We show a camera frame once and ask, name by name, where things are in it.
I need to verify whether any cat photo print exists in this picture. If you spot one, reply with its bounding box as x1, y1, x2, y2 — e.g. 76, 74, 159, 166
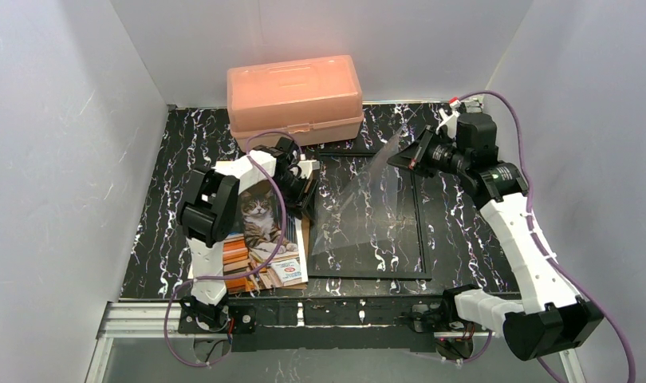
223, 180, 307, 294

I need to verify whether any black picture frame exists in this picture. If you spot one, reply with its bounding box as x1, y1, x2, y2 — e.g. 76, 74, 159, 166
308, 152, 431, 280

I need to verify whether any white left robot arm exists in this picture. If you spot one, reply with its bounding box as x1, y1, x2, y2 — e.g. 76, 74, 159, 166
177, 136, 320, 306

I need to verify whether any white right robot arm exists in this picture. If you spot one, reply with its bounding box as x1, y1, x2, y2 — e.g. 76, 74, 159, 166
388, 113, 604, 361

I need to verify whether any brown cardboard backing board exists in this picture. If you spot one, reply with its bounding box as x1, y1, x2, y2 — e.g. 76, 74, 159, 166
295, 217, 310, 283

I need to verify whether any pink plastic storage box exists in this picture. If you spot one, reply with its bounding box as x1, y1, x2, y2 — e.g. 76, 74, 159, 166
226, 55, 364, 151

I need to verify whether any white mat board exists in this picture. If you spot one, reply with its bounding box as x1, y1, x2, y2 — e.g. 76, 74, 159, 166
182, 159, 257, 281

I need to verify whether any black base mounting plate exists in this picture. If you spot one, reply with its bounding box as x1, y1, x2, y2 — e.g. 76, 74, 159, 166
176, 295, 488, 357

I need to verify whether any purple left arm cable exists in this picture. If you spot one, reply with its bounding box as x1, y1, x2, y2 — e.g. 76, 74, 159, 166
163, 130, 303, 369

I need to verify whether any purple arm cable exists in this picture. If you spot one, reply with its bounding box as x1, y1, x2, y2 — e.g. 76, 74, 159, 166
163, 130, 303, 369
448, 89, 636, 383

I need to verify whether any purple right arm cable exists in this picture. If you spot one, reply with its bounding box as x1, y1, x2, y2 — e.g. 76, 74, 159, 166
448, 89, 636, 383

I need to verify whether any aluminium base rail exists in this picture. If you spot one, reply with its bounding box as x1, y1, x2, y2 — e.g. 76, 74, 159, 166
86, 297, 584, 382

